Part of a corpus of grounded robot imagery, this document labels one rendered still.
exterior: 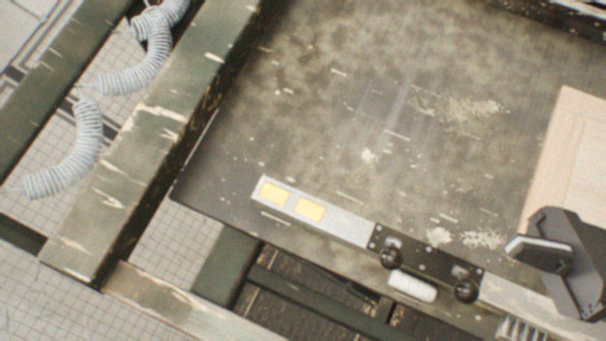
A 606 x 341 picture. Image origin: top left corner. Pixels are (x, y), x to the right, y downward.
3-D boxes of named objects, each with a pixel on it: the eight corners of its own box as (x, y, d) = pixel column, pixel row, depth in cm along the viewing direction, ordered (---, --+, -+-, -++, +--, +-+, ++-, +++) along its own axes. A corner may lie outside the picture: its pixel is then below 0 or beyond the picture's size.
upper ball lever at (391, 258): (399, 256, 93) (398, 278, 80) (378, 247, 93) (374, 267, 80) (407, 236, 92) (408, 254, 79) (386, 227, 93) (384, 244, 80)
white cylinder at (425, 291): (386, 286, 94) (428, 305, 93) (389, 282, 91) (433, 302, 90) (392, 271, 95) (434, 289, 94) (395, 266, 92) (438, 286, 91)
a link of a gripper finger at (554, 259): (524, 235, 49) (572, 249, 51) (500, 254, 51) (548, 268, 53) (530, 248, 48) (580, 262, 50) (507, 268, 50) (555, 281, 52)
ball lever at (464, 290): (464, 285, 91) (474, 312, 78) (443, 276, 92) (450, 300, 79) (473, 265, 91) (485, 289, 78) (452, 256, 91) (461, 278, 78)
